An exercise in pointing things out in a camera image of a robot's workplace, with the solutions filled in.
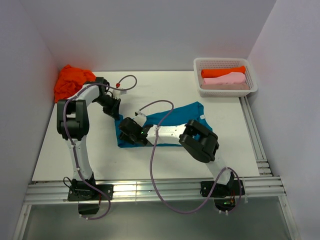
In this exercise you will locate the aluminium rail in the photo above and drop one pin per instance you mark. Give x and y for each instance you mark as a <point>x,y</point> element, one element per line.
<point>258,150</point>
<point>55,192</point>

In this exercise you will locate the white plastic basket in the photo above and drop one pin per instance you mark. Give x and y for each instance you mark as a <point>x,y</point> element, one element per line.
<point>213,63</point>

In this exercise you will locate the aluminium right rail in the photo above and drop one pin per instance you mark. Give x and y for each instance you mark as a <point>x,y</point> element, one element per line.
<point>258,150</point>

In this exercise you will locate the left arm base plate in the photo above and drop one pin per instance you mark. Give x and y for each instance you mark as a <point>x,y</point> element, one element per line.
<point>83,192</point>

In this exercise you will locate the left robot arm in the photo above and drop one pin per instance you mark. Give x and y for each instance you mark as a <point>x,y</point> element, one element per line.
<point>72,123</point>

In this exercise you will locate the aluminium front rail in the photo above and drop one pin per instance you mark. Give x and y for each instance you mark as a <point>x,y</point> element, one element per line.
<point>55,192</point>

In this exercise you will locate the rolled pink t shirt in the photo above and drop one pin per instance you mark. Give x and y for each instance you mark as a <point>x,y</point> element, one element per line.
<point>231,78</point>

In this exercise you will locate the crumpled orange t shirt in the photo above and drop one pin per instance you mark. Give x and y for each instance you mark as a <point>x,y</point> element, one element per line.
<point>70,81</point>

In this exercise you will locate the rolled beige t shirt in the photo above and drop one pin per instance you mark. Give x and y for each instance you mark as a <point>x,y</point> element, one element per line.
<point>226,87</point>

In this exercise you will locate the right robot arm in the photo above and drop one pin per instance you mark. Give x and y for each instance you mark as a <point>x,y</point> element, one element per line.
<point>196,138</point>

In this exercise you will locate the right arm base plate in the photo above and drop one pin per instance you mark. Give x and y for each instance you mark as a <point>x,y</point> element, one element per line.
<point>220,190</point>

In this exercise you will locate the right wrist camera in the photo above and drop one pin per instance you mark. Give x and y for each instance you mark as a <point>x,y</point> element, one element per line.
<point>140,118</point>

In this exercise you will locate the rolled orange t shirt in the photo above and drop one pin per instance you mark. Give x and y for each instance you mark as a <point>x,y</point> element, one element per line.
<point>218,72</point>

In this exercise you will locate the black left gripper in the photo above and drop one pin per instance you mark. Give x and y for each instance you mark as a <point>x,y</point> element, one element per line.
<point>114,111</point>

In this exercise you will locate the blue t shirt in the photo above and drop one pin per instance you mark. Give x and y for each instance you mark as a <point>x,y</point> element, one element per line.
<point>180,115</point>

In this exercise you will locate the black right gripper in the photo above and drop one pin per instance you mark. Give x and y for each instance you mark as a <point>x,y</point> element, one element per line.
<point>123,135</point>

